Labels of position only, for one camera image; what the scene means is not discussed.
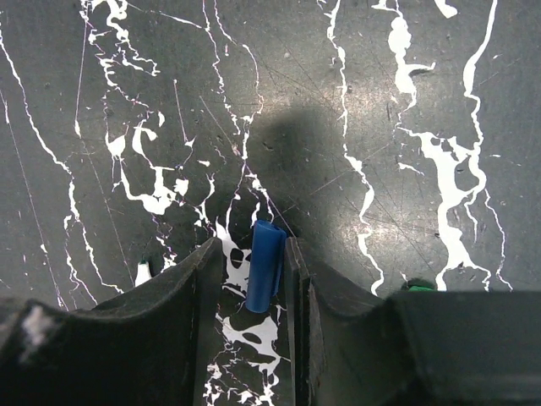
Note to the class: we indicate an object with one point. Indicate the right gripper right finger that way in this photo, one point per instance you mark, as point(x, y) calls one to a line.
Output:
point(349, 347)

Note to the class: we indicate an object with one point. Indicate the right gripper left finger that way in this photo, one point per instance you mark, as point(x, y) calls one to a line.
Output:
point(149, 346)

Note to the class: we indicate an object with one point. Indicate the blue pen cap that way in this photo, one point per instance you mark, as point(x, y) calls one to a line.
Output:
point(266, 263)

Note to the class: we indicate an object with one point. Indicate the green pen cap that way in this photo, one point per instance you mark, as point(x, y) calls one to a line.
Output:
point(418, 288)

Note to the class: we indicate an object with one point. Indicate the white pen green end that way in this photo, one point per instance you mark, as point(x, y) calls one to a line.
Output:
point(143, 274)

